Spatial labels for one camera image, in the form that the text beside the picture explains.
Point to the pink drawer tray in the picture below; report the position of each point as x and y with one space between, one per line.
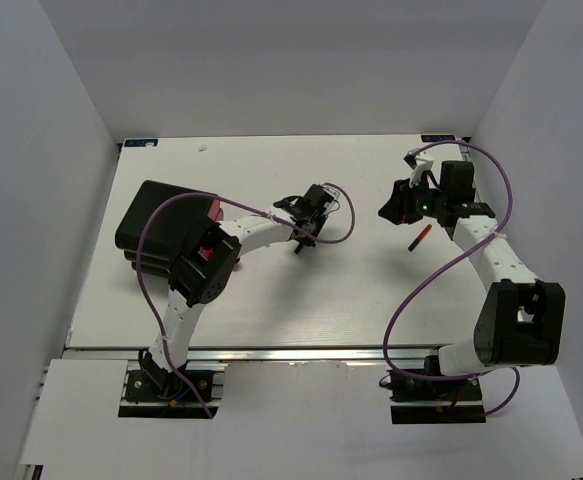
206 253

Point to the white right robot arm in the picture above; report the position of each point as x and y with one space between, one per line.
521 320

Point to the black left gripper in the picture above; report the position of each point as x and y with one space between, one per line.
306 241

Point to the aluminium table edge rail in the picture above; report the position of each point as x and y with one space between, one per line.
242 354

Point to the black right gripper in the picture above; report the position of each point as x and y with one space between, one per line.
400 204

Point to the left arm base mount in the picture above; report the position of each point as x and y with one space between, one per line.
142 399

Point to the bright red lip gloss tube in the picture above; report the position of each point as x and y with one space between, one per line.
420 237

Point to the black drawer organizer box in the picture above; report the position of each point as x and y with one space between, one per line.
165 233

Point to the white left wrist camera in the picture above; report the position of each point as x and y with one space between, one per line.
332 202

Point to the blue logo sticker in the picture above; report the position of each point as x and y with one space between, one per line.
140 143
435 138

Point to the blue logo sticker left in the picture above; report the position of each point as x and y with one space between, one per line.
140 143

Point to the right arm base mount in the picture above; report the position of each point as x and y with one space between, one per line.
418 402

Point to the pink top drawer front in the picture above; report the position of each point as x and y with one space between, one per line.
215 212

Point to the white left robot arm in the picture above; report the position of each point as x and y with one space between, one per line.
202 265

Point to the blue logo sticker right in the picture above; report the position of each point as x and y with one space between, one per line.
435 138

